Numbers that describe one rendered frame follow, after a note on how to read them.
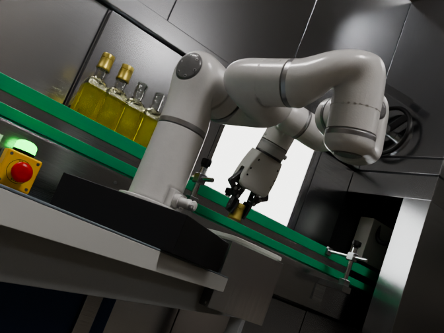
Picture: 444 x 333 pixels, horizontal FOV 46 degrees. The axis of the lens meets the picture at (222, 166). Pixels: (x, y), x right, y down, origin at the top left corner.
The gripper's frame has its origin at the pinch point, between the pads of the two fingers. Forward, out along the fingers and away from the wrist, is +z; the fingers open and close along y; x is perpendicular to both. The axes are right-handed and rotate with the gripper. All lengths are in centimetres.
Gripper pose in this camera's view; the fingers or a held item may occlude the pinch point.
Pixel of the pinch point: (238, 207)
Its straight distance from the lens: 131.4
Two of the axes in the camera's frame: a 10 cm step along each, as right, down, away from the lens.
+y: -7.4, -4.0, -5.4
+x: 4.5, 2.9, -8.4
